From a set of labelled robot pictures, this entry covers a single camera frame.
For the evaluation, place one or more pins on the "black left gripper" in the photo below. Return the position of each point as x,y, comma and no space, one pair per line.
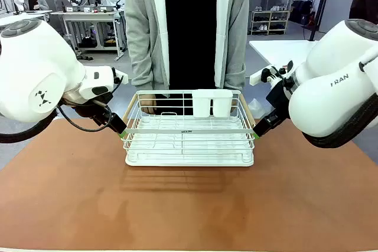
88,110

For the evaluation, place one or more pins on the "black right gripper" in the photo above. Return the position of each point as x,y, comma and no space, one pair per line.
280,98

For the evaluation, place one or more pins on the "person's left forearm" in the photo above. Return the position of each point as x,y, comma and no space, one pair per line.
236,51

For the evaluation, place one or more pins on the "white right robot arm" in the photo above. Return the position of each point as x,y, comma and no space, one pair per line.
325,101

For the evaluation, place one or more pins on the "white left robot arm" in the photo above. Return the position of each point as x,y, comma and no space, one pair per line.
35,66

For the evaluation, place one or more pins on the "person's right forearm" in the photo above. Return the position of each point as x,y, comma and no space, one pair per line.
141,51

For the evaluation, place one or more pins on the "person's right hand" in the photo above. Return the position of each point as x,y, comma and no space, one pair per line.
148,106

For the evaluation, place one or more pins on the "person's left hand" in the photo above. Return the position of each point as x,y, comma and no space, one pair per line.
234,106

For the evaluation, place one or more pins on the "clear plastic bag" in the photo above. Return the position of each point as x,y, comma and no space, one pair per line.
257,109

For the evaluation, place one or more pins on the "white plastic cutlery holder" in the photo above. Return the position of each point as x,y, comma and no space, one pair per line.
203,101

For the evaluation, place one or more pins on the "plain white table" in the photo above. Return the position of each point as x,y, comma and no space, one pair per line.
280,51

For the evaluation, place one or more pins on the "wooden shoe rack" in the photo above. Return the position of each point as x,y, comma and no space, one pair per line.
270,23

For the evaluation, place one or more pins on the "white metal workbench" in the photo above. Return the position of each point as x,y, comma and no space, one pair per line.
88,16

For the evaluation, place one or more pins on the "black bags pile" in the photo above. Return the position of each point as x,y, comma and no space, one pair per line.
302,11

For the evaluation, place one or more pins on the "person in grey cardigan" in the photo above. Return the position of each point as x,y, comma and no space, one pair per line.
192,27

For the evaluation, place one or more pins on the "black stand pole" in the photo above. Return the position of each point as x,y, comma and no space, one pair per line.
322,4

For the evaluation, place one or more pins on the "white round table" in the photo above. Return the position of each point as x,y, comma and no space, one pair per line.
17,19

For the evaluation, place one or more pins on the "dark hanging jacket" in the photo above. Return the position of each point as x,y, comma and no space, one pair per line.
364,1

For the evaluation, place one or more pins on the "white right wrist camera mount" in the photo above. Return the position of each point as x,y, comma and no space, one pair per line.
258,76

